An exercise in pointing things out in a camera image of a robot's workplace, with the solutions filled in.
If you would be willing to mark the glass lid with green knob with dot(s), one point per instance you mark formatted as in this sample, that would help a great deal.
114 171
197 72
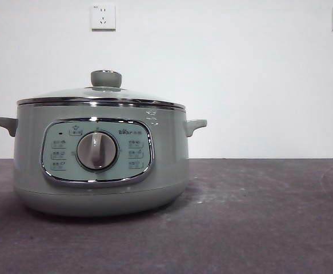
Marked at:
106 78

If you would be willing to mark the pale green electric pot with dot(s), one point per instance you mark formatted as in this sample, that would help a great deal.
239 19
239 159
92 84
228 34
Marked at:
97 199

